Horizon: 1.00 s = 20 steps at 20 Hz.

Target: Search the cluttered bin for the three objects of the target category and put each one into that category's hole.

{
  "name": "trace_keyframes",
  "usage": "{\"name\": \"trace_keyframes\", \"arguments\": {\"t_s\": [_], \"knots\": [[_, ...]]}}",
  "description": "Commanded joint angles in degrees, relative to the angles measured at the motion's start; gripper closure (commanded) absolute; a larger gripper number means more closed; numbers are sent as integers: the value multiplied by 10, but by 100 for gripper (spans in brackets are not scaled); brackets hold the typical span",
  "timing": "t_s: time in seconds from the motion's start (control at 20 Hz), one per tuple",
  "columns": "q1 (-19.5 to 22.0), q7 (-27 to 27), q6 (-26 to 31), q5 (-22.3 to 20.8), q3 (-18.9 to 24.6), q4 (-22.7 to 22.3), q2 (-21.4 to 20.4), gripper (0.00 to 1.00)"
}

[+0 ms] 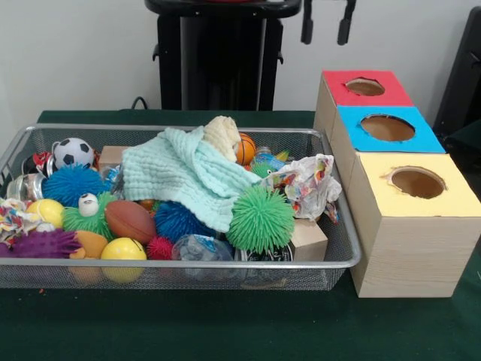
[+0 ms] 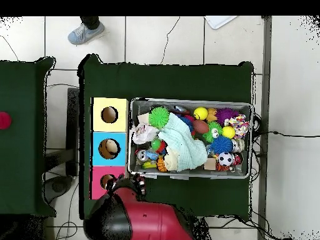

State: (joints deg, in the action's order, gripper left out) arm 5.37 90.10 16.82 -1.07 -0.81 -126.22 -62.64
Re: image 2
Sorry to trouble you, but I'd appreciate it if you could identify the mint green waffle cloth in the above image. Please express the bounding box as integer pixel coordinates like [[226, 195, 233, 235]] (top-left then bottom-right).
[[157, 112, 208, 173]]

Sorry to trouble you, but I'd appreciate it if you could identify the plain blue spiky ball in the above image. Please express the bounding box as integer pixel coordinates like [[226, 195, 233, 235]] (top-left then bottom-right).
[[209, 135, 234, 154]]

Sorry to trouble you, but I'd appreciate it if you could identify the wooden box with three holes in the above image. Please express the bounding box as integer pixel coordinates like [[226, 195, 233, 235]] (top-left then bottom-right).
[[89, 97, 130, 200]]

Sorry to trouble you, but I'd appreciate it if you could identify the thin floor cable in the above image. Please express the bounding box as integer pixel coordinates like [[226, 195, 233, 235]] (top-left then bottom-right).
[[159, 16, 181, 65]]

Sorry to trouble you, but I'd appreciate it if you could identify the smooth yellow ball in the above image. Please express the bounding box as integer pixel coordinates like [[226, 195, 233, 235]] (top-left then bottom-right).
[[193, 106, 209, 121]]

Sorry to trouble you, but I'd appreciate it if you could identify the small soccer ball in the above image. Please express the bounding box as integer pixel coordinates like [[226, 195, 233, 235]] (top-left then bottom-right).
[[217, 151, 234, 167]]

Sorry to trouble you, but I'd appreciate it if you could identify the purple spiky toy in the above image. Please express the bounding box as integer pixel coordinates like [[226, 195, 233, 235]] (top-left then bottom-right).
[[215, 107, 239, 126]]

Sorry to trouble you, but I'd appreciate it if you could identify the grey round base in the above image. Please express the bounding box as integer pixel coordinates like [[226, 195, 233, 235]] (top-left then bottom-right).
[[44, 175, 74, 204]]

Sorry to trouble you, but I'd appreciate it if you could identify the black cable with connector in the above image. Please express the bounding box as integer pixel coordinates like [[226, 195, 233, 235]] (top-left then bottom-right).
[[252, 129, 320, 138]]

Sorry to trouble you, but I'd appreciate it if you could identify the dark green tablecloth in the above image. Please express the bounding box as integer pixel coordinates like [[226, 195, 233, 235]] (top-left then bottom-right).
[[78, 53, 255, 221]]

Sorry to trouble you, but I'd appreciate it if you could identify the red round disc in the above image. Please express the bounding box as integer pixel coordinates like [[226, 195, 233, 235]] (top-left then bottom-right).
[[0, 111, 13, 130]]

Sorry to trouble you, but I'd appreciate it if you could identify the person's foot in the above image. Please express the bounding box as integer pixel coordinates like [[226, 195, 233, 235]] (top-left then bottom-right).
[[67, 16, 106, 46]]

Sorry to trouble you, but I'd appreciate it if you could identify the plain green spiky ball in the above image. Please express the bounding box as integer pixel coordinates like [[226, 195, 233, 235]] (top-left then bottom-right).
[[148, 106, 171, 129]]

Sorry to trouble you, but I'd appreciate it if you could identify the clear mesh bin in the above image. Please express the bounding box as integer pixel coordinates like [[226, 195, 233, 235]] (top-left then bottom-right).
[[127, 97, 254, 180]]

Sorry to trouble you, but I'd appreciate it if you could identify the multicoloured patterned cloth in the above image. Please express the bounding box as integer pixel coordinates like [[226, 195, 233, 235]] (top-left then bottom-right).
[[224, 114, 251, 139]]

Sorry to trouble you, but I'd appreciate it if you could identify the green spiky ball with eyes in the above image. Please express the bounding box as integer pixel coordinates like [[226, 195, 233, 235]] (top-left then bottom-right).
[[202, 121, 223, 143]]

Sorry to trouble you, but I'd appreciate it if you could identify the brown toy football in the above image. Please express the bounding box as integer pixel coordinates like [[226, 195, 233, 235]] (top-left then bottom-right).
[[192, 119, 210, 134]]

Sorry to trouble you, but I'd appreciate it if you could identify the grey metal rail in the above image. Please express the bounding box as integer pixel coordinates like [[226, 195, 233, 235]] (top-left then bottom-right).
[[257, 16, 273, 240]]

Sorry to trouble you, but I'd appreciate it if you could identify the white flat board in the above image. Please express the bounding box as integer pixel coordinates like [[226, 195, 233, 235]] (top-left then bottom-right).
[[204, 16, 238, 30]]

